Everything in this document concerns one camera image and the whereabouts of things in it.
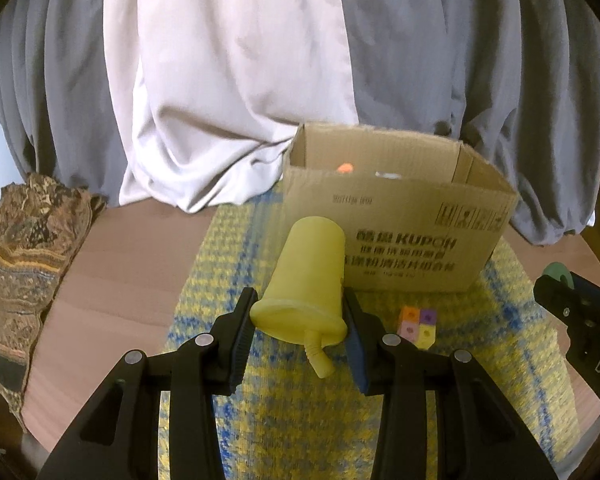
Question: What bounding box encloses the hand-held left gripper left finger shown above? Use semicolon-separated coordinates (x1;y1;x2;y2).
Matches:
45;287;258;480

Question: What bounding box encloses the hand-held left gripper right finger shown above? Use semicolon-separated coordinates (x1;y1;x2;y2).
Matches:
341;287;556;480

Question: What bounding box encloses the green round toy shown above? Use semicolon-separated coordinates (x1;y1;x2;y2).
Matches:
540;263;575;288

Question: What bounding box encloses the yellow cup with straw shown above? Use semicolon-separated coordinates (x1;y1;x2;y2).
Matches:
250;216;348;378

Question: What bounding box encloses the brown cardboard box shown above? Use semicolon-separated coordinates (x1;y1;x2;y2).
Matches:
281;122;520;295

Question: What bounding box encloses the yellow and blue woven mat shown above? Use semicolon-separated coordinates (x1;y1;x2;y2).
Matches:
161;191;578;480

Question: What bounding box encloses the brown patterned cloth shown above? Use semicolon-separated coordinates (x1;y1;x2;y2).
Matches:
0;172;108;433

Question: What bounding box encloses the grey curtain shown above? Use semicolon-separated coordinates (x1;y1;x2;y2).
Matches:
0;0;600;248

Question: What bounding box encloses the white curtain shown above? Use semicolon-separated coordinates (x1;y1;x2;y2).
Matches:
102;0;361;213

